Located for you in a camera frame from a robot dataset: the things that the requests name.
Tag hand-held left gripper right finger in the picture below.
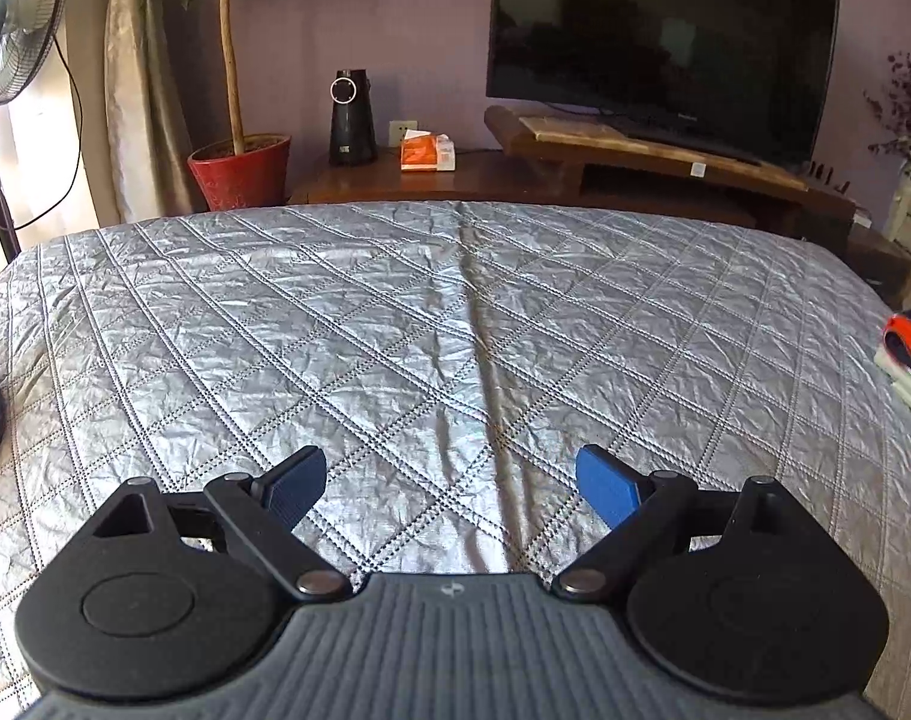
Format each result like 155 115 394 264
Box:
551 443 808 601

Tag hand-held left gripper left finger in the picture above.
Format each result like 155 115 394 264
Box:
91 445 353 602

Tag silver quilted bedspread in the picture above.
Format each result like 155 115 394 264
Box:
0 199 911 720

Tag white folded cloth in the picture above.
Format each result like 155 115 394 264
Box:
873 345 911 415

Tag wooden television stand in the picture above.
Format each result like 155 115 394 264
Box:
483 105 858 242

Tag red plant pot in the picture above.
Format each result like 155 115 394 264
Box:
187 133 293 213

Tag dark wooden low cabinet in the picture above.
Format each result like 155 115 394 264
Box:
288 142 763 230

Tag dark wooden side table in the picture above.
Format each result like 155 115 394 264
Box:
845 223 911 310

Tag orange tissue box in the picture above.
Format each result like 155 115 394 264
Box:
399 130 457 173

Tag light wooden board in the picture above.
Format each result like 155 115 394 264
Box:
518 114 810 192

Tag black cylindrical speaker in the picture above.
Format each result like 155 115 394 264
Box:
329 69 380 167

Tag beige curtain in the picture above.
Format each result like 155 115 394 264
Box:
103 0 203 216

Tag green indoor tree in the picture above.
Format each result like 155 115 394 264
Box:
114 0 314 156

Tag black flat television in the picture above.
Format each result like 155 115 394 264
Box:
485 0 843 167

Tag black standing fan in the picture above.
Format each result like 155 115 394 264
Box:
0 0 68 257

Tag black fan cable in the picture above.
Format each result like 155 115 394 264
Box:
13 52 83 235

